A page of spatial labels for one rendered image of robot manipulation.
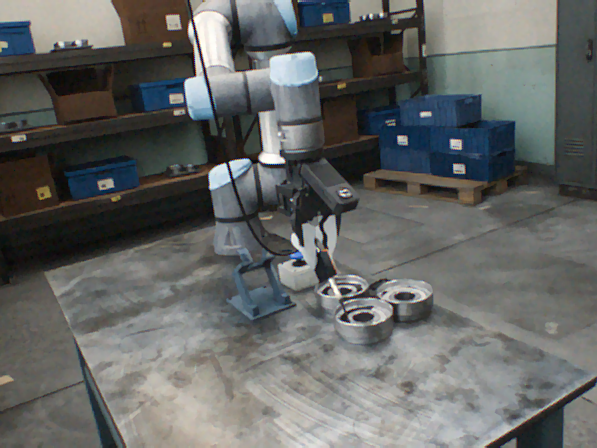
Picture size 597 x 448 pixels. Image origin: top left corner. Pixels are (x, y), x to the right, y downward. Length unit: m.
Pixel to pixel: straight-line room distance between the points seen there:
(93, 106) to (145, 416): 3.58
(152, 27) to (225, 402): 3.84
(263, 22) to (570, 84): 3.46
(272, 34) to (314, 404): 0.85
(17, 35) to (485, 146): 3.47
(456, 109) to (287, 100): 3.88
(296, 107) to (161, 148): 4.16
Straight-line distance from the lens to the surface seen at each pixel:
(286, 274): 1.21
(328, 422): 0.80
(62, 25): 4.89
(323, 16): 5.18
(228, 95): 0.99
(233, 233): 1.46
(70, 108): 4.30
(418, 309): 1.02
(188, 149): 5.10
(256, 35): 1.35
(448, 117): 4.77
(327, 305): 1.06
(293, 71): 0.90
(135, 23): 4.48
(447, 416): 0.80
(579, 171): 4.61
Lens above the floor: 1.28
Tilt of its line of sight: 17 degrees down
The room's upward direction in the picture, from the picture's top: 7 degrees counter-clockwise
